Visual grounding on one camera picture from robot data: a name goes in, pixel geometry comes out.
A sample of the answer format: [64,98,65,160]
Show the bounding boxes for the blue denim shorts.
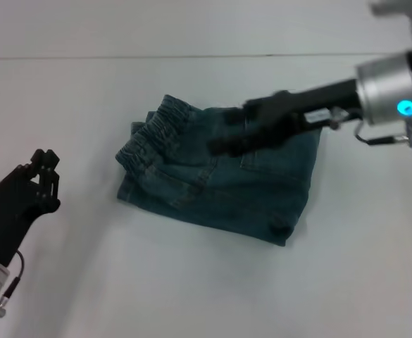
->
[116,94,325,248]

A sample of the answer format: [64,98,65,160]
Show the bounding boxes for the wrist cable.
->
[353,119,412,149]
[0,249,25,309]

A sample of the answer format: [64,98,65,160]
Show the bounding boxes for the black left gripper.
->
[0,149,61,268]

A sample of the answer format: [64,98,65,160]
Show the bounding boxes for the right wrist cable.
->
[353,119,412,149]

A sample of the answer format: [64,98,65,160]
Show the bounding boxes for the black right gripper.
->
[207,79,360,156]

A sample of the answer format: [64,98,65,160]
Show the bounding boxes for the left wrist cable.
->
[0,249,25,309]

